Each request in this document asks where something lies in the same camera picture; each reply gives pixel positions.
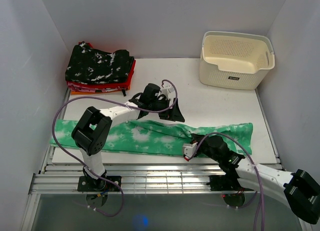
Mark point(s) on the pink patterned folded trousers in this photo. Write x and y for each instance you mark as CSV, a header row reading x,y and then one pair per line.
x,y
75,85

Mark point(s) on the orange folded trousers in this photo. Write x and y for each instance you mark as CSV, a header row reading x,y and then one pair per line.
x,y
123,90

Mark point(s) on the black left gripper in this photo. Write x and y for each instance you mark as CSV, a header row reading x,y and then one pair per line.
x,y
173,114

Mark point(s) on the aluminium rail frame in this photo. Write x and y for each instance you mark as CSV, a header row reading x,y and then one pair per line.
x,y
157,174

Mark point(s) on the cream perforated plastic basket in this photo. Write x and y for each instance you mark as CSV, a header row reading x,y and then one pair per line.
x,y
235,60

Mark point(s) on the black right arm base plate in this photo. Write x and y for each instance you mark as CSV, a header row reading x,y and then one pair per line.
x,y
222,183

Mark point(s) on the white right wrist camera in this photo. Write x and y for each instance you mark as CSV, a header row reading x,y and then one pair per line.
x,y
189,150

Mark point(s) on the green tie-dye trousers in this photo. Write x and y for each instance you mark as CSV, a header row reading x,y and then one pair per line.
x,y
150,137

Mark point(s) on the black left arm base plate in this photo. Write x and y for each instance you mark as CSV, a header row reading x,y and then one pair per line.
x,y
88,184

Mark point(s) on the red folded trousers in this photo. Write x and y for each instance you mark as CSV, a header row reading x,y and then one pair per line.
x,y
126,78

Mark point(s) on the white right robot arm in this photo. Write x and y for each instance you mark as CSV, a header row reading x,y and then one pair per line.
x,y
298,190

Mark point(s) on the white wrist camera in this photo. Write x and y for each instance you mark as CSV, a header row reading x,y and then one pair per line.
x,y
168,91
189,150

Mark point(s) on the black white patterned folded trousers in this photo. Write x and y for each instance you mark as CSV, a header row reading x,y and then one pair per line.
x,y
97,63

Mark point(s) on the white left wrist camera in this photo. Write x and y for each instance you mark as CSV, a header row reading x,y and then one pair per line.
x,y
168,91

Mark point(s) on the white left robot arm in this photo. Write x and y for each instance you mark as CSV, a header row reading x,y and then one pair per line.
x,y
91,132

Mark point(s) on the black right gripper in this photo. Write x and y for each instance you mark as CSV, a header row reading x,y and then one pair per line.
x,y
197,138

